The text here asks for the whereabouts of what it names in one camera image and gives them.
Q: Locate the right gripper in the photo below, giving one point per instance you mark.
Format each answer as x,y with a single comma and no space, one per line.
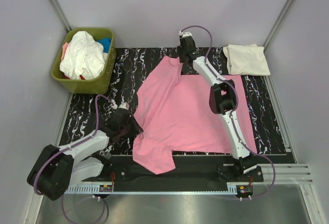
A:
181,60

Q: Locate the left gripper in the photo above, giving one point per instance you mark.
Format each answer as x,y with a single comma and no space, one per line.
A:
136,129

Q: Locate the pink t-shirt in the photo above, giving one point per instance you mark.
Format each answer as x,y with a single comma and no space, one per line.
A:
174,113

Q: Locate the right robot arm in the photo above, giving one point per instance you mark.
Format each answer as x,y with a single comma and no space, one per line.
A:
224,102

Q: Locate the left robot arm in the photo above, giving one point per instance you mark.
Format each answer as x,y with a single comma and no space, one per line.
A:
57,168

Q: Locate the olive green plastic basket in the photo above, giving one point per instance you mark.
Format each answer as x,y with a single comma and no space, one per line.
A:
98,85

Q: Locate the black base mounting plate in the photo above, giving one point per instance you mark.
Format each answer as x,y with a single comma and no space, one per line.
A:
192,173

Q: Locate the folded cream t-shirt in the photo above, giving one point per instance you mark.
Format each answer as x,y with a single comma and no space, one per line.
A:
246,60

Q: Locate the white shirt in basket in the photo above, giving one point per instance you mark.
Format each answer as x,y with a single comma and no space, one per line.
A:
83,55

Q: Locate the blue garment in basket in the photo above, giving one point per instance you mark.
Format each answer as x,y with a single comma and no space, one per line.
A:
106,43

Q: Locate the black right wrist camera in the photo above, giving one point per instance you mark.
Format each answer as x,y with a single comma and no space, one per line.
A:
186,41

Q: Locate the left aluminium corner post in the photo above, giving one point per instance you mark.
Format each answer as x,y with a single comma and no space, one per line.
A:
60,14

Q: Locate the aluminium corner post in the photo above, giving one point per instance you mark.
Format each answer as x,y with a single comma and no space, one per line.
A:
279,20
60,14

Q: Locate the right aluminium corner post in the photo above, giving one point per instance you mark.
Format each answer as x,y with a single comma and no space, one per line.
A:
279,20

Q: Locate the aluminium rail frame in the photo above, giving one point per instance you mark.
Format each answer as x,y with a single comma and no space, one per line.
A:
290,172

